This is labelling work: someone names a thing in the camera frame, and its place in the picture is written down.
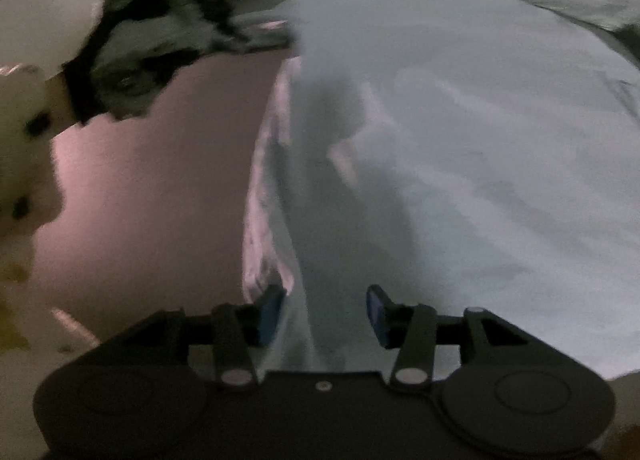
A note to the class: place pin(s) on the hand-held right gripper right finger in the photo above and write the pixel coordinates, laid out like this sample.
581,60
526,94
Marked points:
379,317

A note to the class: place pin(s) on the person's left forearm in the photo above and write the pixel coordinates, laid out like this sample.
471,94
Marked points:
30,110

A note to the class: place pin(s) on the light blue shirt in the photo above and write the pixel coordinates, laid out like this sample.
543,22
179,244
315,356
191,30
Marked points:
450,140

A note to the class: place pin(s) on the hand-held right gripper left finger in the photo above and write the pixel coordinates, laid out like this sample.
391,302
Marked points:
270,312

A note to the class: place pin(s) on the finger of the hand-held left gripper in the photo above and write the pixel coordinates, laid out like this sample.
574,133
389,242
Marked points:
262,38

